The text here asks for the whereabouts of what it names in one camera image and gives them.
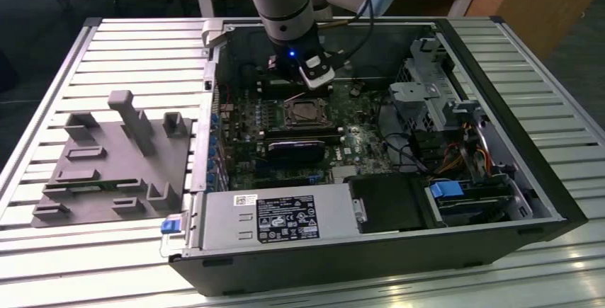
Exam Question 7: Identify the CPU socket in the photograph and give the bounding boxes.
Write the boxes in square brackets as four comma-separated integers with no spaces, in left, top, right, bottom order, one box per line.
[280,96,332,131]

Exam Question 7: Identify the black drive bay cover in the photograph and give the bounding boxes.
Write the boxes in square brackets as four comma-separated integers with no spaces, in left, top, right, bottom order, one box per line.
[347,173,431,234]

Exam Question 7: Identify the black RAM slots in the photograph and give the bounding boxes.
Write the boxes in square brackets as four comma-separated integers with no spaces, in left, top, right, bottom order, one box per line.
[264,127,344,142]

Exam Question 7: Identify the black graphics card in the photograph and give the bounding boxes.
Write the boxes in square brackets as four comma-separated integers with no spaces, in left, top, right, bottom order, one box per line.
[264,138,327,163]

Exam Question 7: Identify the green motherboard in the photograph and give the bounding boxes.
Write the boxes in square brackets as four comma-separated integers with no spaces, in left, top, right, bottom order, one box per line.
[219,81,403,190]

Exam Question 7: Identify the grey metal drive cage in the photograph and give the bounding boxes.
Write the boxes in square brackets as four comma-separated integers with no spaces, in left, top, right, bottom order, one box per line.
[386,38,487,134]

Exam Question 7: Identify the small silver heatsink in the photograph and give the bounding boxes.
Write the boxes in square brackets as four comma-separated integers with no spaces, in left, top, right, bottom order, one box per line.
[332,165,360,183]

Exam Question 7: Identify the grey plastic parts rack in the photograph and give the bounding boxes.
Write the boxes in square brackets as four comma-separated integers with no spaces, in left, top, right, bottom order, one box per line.
[28,90,197,229]

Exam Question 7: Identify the silver power supply with label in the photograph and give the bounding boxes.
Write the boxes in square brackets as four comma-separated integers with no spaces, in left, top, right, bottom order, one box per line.
[185,182,367,252]

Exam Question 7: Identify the blue disk carrier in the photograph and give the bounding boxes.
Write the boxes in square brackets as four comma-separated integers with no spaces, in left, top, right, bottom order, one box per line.
[428,179,467,201]

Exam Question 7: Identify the black open PC case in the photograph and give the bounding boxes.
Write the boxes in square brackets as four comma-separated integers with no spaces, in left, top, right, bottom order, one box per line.
[166,16,590,297]

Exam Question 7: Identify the brown wooden cabinet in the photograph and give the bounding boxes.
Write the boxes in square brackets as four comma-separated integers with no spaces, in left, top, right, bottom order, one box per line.
[464,0,605,59]

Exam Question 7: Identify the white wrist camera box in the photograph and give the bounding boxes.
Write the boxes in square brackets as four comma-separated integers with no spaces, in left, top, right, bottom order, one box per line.
[297,52,337,91]

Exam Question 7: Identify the silver case handle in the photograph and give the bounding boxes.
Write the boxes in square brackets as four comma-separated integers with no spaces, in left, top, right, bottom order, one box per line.
[200,19,235,49]

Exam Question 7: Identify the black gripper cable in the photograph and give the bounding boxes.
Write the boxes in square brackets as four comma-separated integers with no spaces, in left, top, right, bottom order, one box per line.
[324,0,378,64]

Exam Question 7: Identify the black internal cables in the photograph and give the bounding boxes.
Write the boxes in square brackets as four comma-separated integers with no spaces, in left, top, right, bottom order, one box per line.
[382,130,431,175]

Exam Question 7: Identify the yellow and orange wires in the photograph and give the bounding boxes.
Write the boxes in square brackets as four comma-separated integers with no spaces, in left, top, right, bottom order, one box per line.
[434,143,490,176]

